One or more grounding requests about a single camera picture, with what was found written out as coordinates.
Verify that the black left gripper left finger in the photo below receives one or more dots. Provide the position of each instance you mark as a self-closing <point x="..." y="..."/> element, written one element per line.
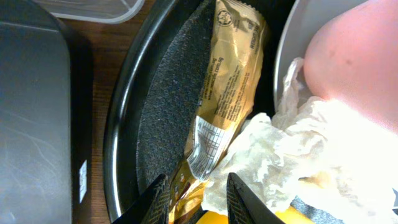
<point x="152" y="207"/>

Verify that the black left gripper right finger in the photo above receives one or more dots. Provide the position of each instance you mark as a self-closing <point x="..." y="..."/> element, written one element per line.
<point x="244" y="206"/>

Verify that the white tissue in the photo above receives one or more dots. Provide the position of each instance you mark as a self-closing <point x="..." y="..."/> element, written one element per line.
<point x="327" y="161"/>

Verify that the gold snack wrapper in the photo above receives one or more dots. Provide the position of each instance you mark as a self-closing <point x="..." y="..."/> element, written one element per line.
<point x="226" y="99"/>

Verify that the pink plastic cup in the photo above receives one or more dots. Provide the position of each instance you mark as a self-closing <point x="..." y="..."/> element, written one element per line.
<point x="353" y="59"/>

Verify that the round black tray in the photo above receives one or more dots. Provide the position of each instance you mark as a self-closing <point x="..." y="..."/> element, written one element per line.
<point x="158" y="92"/>

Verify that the black rectangular tray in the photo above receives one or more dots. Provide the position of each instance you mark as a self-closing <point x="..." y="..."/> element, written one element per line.
<point x="46" y="117"/>

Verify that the grey round plate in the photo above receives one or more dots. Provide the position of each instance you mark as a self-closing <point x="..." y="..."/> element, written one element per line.
<point x="305" y="19"/>

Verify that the clear plastic bin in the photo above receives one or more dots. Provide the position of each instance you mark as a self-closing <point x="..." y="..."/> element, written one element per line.
<point x="101" y="11"/>

